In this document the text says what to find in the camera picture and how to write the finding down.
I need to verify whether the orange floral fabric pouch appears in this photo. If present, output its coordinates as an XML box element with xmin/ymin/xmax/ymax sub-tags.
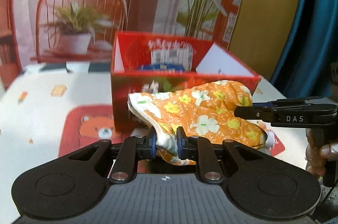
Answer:
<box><xmin>127</xmin><ymin>80</ymin><xmax>267</xmax><ymax>166</ymax></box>

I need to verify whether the person right hand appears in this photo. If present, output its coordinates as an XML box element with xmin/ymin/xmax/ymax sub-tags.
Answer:
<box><xmin>305</xmin><ymin>129</ymin><xmax>337</xmax><ymax>177</ymax></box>

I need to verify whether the teal curtain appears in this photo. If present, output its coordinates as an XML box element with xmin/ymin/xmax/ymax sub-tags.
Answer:
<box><xmin>270</xmin><ymin>0</ymin><xmax>337</xmax><ymax>98</ymax></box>

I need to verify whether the red strawberry cardboard box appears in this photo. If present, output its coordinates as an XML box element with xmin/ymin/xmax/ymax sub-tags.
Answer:
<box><xmin>110</xmin><ymin>31</ymin><xmax>261</xmax><ymax>133</ymax></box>

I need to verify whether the bear pattern tablecloth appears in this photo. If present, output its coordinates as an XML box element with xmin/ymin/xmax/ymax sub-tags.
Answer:
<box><xmin>0</xmin><ymin>61</ymin><xmax>312</xmax><ymax>224</ymax></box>

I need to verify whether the yellow wooden panel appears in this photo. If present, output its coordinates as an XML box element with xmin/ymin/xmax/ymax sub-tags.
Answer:
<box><xmin>229</xmin><ymin>0</ymin><xmax>298</xmax><ymax>79</ymax></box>

